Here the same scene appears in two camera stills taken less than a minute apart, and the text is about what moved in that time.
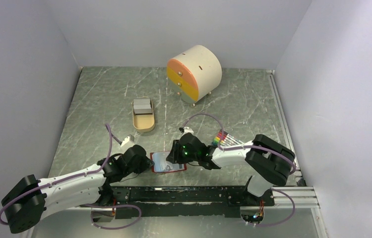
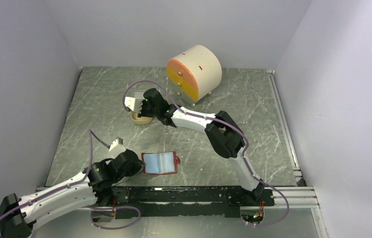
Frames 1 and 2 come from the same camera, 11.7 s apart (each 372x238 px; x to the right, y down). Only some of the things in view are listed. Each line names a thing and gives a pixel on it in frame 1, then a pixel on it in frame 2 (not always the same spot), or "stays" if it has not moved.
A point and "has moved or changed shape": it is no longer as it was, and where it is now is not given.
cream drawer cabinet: (194, 73) stays
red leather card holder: (161, 164) has moved or changed shape
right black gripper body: (180, 155) -> (147, 111)
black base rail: (183, 202) stays
